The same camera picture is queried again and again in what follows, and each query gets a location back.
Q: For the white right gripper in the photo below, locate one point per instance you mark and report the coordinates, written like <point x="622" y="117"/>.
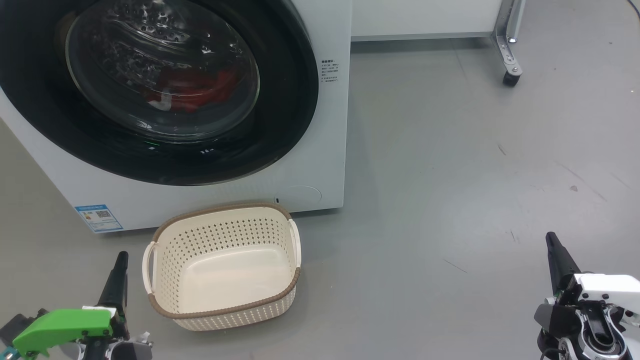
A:
<point x="607" y="290"/>

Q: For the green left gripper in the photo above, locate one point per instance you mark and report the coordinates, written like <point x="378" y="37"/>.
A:
<point x="60" y="327"/>

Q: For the red and white garment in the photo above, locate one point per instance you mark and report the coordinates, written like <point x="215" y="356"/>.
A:
<point x="195" y="92"/>

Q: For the washing machine door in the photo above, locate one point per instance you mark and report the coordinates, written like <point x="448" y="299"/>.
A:
<point x="290" y="100"/>

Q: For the cream perforated laundry basket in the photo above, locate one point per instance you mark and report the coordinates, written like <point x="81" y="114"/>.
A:
<point x="225" y="270"/>

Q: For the white front-load washing machine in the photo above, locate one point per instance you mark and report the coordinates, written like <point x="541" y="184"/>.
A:
<point x="330" y="150"/>

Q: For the blue energy label sticker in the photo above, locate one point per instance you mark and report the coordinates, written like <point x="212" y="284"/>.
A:
<point x="99" y="218"/>

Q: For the black caster wheel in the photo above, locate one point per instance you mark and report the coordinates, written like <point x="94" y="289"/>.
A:
<point x="512" y="79"/>

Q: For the round white filter cover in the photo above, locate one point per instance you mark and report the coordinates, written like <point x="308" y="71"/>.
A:
<point x="300" y="195"/>

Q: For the white board panel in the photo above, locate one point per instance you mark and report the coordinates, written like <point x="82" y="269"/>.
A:
<point x="425" y="17"/>

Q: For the small black text label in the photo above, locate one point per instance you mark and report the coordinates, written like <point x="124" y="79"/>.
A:
<point x="330" y="71"/>

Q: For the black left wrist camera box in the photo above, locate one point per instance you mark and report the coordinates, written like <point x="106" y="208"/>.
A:
<point x="15" y="327"/>

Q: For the grey metal frame leg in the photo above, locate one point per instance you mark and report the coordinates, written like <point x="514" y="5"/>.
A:
<point x="505" y="45"/>

